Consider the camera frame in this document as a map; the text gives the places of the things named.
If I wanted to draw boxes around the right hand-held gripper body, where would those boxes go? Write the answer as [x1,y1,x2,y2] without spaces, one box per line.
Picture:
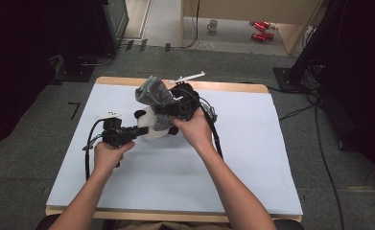
[168,71,206,123]

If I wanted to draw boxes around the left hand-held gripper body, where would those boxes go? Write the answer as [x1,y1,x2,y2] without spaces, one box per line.
[98,110,135,169]

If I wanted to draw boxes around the panda plush toy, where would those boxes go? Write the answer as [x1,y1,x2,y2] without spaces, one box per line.
[133,106,181,141]

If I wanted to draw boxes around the grey knitted doll garment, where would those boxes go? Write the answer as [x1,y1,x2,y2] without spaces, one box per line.
[134,76,178,132]

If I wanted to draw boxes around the person's left hand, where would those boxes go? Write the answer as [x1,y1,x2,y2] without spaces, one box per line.
[93,139,137,177]

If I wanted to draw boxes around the person's right hand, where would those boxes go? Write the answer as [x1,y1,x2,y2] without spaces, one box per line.
[170,108,216,151]

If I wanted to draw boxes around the wooden table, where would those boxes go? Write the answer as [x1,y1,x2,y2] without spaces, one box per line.
[44,76,304,224]

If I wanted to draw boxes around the light blue table mat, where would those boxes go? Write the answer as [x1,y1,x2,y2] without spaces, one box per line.
[46,83,304,216]

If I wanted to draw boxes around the black stand base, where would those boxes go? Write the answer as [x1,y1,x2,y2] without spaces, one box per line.
[54,56,96,83]

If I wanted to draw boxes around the beige mug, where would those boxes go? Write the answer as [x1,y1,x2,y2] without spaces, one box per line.
[206,18,219,33]

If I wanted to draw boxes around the black cabinet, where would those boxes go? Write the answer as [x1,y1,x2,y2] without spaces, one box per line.
[91,0,130,56]

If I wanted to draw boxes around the dark curtain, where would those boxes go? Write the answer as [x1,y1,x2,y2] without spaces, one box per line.
[0,0,95,153]
[317,0,375,194]

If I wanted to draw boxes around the black metal stand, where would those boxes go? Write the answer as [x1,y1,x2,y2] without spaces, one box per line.
[272,0,340,95]

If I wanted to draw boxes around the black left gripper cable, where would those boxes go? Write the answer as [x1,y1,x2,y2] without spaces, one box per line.
[82,117,108,182]

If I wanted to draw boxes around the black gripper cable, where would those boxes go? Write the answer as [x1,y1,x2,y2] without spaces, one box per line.
[181,87,224,160]
[82,117,108,182]

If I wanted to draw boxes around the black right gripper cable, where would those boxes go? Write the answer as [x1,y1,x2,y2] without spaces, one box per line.
[181,87,224,160]

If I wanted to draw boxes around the black hanging cable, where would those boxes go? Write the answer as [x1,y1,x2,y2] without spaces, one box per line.
[179,0,201,50]

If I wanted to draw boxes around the black floor cable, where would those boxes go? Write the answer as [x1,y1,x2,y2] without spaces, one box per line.
[278,95,346,230]

